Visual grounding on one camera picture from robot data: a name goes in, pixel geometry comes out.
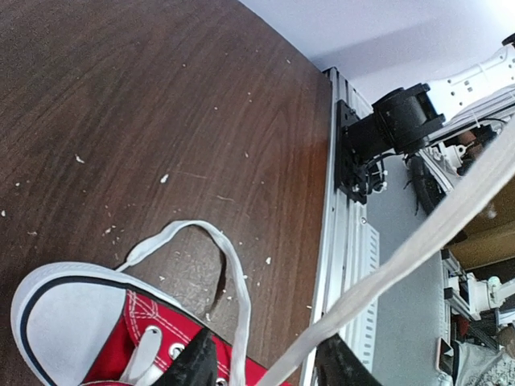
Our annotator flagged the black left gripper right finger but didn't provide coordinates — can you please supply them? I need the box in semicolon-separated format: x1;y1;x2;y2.
315;335;381;386

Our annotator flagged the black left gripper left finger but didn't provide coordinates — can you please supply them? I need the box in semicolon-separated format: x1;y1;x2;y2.
154;329;218;386

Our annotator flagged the white shoelace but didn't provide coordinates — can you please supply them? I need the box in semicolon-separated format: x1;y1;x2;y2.
119;121;514;385

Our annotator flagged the red canvas sneaker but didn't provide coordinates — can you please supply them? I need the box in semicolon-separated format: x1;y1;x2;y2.
10;262;290;386

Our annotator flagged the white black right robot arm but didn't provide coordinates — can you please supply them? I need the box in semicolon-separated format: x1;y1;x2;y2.
340;35;514;165

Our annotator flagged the front aluminium rail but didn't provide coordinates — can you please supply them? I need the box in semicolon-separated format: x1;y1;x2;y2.
299;67;381;386

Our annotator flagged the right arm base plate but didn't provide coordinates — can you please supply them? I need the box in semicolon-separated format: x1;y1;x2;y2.
334;100;367;205

